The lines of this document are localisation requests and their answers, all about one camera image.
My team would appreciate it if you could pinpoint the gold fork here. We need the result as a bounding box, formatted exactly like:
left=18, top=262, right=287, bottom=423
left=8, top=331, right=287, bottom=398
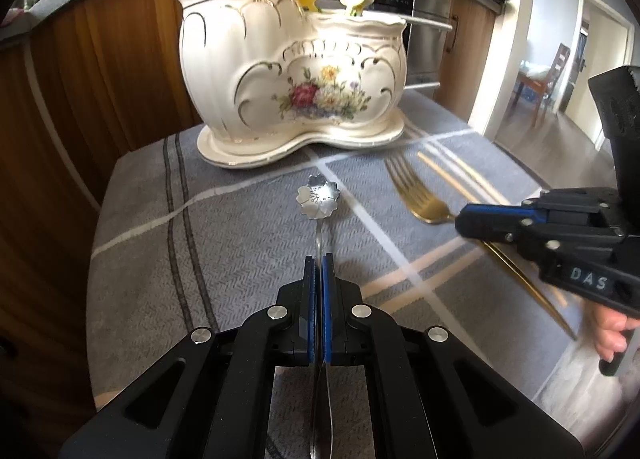
left=384, top=155, right=579, bottom=341

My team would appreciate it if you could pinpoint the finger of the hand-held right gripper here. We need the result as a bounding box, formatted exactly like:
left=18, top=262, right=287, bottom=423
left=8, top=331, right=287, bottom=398
left=455, top=204, right=629, bottom=271
left=522, top=187, right=624, bottom=236

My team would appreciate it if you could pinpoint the gold chopstick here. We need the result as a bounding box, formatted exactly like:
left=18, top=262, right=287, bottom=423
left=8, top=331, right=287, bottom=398
left=417, top=152, right=505, bottom=206

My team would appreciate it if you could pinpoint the wooden dining chair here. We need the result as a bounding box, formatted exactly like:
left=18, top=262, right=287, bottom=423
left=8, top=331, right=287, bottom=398
left=515, top=43, right=571, bottom=128

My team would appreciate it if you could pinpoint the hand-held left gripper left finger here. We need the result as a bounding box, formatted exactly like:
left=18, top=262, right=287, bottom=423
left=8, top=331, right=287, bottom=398
left=60, top=255, right=318, bottom=459

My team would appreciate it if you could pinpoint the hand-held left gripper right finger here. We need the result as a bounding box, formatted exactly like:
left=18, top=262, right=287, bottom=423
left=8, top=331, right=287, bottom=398
left=323, top=254, right=584, bottom=459

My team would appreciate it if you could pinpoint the person's right hand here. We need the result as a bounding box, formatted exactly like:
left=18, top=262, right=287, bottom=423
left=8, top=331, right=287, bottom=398
left=594, top=303, right=640, bottom=364

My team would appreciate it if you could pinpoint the cream ceramic utensil holder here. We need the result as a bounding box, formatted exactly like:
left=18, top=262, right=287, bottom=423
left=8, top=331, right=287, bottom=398
left=175, top=0, right=408, bottom=170

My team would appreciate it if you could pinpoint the grey striped tablecloth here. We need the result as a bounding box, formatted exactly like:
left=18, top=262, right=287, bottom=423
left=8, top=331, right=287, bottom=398
left=87, top=88, right=622, bottom=459

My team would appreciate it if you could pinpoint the wooden base cabinet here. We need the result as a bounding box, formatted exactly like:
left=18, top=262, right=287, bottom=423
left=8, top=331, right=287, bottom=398
left=0, top=0, right=261, bottom=440

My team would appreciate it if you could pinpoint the narrow wooden cabinet door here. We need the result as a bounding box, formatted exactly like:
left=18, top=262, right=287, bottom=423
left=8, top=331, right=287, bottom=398
left=434, top=0, right=502, bottom=113

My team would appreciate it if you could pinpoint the silver flower spoon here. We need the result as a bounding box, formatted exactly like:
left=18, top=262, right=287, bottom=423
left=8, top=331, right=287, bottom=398
left=295, top=173, right=342, bottom=459

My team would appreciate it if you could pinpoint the stainless steel oven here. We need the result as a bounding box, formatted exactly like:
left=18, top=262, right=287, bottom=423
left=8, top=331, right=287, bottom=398
left=310, top=0, right=454, bottom=90

